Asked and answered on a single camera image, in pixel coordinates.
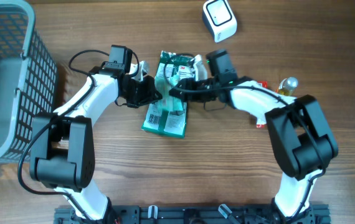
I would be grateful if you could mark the yellow Vim liquid bottle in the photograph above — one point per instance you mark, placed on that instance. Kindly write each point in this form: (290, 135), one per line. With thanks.
(288, 86)

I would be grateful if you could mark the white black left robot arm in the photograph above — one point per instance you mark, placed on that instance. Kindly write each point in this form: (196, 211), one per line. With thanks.
(62, 148)

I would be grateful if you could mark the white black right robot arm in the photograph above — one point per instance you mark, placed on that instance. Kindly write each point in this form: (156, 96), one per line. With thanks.
(302, 141)

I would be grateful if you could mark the grey plastic shopping basket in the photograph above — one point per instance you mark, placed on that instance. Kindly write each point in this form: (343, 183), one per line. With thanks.
(28, 78)

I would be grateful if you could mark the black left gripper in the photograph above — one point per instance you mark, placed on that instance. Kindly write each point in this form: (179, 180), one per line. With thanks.
(151, 94)

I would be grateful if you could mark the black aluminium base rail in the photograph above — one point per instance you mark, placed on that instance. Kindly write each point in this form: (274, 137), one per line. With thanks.
(256, 213)

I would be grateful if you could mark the white barcode scanner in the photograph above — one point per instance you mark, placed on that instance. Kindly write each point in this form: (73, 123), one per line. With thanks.
(218, 17)

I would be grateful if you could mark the green 3M gloves packet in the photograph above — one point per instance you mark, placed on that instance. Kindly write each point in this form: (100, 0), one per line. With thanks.
(160, 121)

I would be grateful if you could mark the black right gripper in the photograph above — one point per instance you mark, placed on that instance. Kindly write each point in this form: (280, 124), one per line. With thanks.
(192, 95)

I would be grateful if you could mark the red toothpaste tube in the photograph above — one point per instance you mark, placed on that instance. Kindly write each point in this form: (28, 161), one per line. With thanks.
(260, 123)

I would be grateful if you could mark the light green wipes pack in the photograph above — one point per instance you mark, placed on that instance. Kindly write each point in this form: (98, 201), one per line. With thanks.
(168, 103)

